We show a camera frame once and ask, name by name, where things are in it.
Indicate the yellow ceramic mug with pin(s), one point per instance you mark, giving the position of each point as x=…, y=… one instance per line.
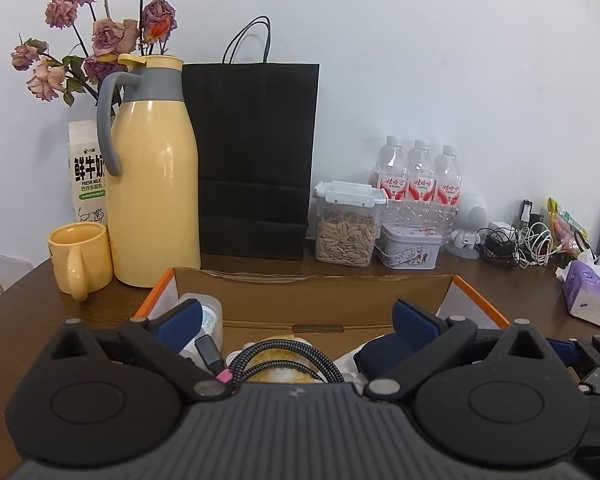
x=81, y=258

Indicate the dried pink rose bouquet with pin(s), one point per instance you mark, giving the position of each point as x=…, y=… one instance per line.
x=100, y=41

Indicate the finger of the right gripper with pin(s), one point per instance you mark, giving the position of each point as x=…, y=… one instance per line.
x=566, y=351

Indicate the left water bottle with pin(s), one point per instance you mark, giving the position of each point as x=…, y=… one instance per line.
x=390, y=173

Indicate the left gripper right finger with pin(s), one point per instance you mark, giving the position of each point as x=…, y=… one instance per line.
x=440, y=343

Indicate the black paper shopping bag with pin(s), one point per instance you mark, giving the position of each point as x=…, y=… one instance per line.
x=254, y=126

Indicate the white plastic bag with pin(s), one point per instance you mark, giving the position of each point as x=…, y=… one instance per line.
x=350, y=372

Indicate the purple tissue pack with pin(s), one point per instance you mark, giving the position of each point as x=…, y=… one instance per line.
x=581, y=287

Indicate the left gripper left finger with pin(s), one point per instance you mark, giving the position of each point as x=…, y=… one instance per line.
x=176, y=347

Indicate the yellow thermos jug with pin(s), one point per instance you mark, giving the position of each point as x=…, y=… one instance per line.
x=149, y=149

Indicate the small white tin box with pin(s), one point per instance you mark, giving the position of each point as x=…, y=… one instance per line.
x=404, y=248

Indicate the white plastic rectangular case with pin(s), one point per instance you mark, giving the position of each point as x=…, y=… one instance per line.
x=211, y=324

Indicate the middle water bottle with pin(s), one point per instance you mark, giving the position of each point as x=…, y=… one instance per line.
x=420, y=169

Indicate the colourful snack packet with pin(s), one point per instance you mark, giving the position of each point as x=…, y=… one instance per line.
x=568, y=235

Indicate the clear seed storage container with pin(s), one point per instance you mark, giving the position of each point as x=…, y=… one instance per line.
x=347, y=222

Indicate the right water bottle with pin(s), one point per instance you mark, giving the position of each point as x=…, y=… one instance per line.
x=446, y=191

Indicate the white toy robot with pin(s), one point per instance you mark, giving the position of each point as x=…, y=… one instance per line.
x=471, y=218

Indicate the water bottle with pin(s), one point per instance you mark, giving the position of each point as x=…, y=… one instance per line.
x=446, y=191
x=420, y=169
x=390, y=173

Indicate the white milk carton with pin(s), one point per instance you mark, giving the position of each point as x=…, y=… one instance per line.
x=87, y=172

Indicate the red orange cardboard box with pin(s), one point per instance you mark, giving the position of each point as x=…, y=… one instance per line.
x=336, y=314

